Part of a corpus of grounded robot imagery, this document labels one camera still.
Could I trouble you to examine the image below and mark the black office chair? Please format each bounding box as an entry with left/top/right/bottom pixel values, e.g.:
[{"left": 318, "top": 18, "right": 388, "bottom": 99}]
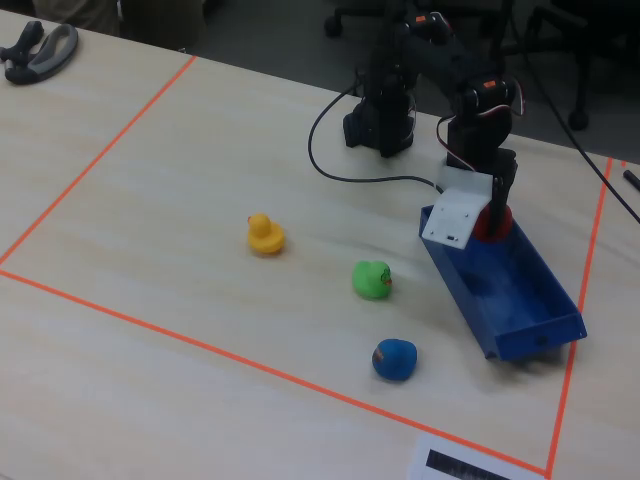
[
  {"left": 322, "top": 0, "right": 351, "bottom": 40},
  {"left": 519, "top": 0, "right": 631, "bottom": 132}
]

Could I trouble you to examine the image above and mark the yellow rubber duck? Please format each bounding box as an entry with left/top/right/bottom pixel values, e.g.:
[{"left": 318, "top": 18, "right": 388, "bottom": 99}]
[{"left": 246, "top": 213, "right": 287, "bottom": 257}]

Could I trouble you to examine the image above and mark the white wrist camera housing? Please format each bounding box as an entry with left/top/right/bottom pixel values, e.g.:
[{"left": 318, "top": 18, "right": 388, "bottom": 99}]
[{"left": 418, "top": 166, "right": 494, "bottom": 250}]

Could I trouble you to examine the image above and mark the black camera cable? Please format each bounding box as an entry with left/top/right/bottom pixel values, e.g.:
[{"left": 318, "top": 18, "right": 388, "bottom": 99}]
[{"left": 307, "top": 83, "right": 446, "bottom": 196}]

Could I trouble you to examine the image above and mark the long black cable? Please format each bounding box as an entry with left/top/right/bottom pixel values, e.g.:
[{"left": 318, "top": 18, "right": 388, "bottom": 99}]
[{"left": 507, "top": 0, "right": 640, "bottom": 225}]

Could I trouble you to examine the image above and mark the blue rubber duck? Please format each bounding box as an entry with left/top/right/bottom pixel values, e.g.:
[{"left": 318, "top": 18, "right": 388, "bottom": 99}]
[{"left": 371, "top": 338, "right": 419, "bottom": 383}]

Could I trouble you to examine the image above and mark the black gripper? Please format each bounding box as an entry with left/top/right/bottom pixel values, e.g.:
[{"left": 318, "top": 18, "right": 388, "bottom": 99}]
[{"left": 444, "top": 117, "right": 519, "bottom": 237}]

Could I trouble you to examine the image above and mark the grey and black handled tool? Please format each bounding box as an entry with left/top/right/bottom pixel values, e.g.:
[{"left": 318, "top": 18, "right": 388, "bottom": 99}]
[{"left": 0, "top": 20, "right": 80, "bottom": 85}]

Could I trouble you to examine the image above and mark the green rubber duck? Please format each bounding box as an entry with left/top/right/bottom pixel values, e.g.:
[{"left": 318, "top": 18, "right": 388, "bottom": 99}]
[{"left": 351, "top": 259, "right": 394, "bottom": 302}]

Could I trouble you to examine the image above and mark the red rubber duck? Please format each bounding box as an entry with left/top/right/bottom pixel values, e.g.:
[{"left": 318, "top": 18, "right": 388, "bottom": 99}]
[{"left": 473, "top": 204, "right": 514, "bottom": 245}]

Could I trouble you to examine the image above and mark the white paper with black bar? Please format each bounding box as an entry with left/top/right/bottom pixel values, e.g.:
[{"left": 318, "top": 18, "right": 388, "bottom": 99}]
[{"left": 407, "top": 432, "right": 549, "bottom": 480}]

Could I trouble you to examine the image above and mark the orange tape strip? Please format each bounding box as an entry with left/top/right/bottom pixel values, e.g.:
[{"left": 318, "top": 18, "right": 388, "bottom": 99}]
[
  {"left": 0, "top": 54, "right": 199, "bottom": 266},
  {"left": 544, "top": 157, "right": 615, "bottom": 479},
  {"left": 0, "top": 268, "right": 551, "bottom": 477}
]

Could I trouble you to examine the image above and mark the blue plastic box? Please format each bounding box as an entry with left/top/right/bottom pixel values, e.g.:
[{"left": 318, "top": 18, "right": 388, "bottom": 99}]
[{"left": 418, "top": 190, "right": 588, "bottom": 362}]

